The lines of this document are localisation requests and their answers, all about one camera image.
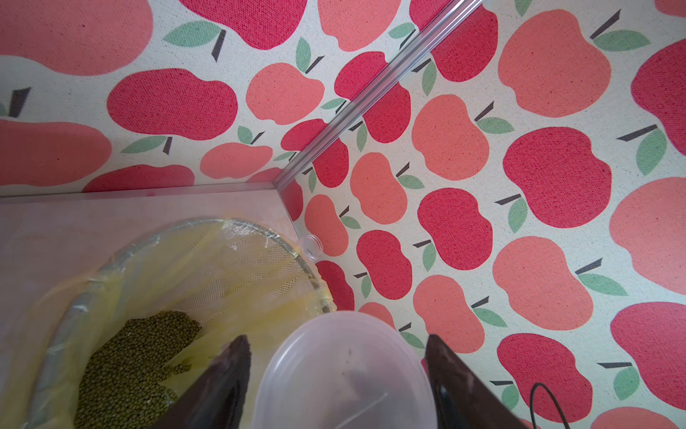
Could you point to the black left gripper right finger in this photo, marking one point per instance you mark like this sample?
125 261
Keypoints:
461 399

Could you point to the clear plastic jar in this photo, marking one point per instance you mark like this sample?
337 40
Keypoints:
311 247

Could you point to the clear jar with mung beans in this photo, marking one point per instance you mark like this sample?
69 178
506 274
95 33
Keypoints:
345 370

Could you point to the yellow plastic bin liner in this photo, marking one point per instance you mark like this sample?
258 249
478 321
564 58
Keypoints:
232 276

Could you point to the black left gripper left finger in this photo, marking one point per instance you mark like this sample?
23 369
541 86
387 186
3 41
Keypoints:
216 400

